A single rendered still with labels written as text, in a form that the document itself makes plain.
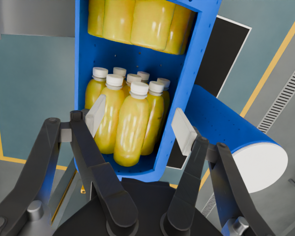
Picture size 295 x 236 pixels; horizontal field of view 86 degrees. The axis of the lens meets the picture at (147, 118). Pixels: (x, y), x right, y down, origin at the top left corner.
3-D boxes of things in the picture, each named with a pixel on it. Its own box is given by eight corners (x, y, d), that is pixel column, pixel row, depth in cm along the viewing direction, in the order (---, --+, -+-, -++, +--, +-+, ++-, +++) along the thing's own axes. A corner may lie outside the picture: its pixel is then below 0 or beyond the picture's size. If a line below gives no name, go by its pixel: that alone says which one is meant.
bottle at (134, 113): (113, 166, 39) (123, 95, 31) (113, 148, 45) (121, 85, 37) (141, 166, 41) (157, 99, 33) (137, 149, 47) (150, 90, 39)
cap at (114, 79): (114, 81, 41) (114, 75, 40) (125, 86, 39) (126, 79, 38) (102, 83, 37) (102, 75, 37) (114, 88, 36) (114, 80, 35)
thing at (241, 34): (138, 153, 188) (138, 162, 175) (185, 8, 126) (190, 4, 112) (178, 161, 197) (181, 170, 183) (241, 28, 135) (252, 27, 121)
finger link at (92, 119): (91, 143, 16) (83, 142, 16) (104, 114, 22) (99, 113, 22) (92, 117, 15) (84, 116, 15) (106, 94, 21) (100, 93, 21)
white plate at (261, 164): (230, 202, 73) (229, 199, 74) (291, 178, 68) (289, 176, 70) (211, 162, 62) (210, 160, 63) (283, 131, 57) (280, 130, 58)
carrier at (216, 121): (182, 118, 153) (210, 104, 148) (228, 200, 75) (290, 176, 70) (169, 93, 141) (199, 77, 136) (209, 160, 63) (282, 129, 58)
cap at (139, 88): (130, 94, 33) (132, 86, 32) (129, 89, 36) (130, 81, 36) (148, 97, 34) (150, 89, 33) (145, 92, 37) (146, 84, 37)
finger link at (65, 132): (78, 146, 14) (43, 142, 14) (92, 121, 19) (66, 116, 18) (78, 132, 14) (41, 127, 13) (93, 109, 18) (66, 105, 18)
